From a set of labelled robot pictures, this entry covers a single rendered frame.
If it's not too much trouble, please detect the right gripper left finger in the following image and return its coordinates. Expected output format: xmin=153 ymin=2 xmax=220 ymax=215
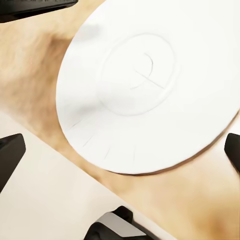
xmin=0 ymin=133 xmax=26 ymax=193

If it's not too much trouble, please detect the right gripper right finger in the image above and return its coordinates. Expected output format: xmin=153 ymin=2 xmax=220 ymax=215
xmin=224 ymin=133 xmax=240 ymax=173

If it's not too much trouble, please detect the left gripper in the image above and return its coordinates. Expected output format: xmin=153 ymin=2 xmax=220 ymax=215
xmin=0 ymin=0 xmax=79 ymax=24

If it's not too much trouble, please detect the saucer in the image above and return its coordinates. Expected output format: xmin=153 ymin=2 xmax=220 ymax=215
xmin=56 ymin=0 xmax=240 ymax=175

